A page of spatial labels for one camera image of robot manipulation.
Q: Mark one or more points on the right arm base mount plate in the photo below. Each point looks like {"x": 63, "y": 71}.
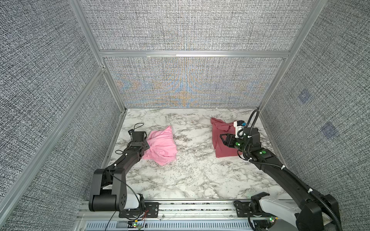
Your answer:
{"x": 244, "y": 208}

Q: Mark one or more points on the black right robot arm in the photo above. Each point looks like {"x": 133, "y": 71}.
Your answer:
{"x": 311, "y": 207}

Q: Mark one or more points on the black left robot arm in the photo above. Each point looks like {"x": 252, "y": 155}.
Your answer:
{"x": 109, "y": 190}

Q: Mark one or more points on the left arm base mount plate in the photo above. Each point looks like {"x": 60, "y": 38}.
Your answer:
{"x": 149, "y": 210}

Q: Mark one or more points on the bright pink cloth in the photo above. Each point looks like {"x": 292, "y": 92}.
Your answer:
{"x": 162, "y": 147}

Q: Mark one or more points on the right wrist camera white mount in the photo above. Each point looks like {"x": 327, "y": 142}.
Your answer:
{"x": 239, "y": 127}

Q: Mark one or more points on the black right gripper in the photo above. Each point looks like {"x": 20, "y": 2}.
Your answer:
{"x": 230, "y": 138}

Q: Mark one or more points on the aluminium enclosure frame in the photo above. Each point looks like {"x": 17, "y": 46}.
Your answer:
{"x": 20, "y": 185}

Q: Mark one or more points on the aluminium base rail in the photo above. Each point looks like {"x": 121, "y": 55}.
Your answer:
{"x": 180, "y": 215}

